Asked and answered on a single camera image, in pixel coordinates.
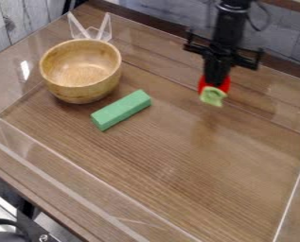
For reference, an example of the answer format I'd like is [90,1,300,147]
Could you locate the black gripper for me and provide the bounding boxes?
[183,31,265,86]

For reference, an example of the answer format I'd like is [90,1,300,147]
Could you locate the red plush strawberry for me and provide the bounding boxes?
[197,77,230,108]

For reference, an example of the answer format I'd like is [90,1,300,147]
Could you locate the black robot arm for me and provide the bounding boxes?
[183,0,266,88]

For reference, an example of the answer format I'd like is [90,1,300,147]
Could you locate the green rectangular block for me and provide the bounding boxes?
[90,90,151,131]

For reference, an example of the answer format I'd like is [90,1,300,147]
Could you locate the wooden bowl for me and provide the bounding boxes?
[39,39,122,104]

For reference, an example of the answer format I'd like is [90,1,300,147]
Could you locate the clear acrylic tray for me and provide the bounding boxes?
[0,65,300,242]

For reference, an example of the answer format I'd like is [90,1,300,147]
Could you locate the clear acrylic corner bracket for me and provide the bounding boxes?
[67,12,113,42]

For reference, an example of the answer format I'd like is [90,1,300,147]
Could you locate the black metal mount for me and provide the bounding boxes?
[15,211,59,242]

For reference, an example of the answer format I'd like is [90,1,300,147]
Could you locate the black cable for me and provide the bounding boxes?
[0,216,23,242]

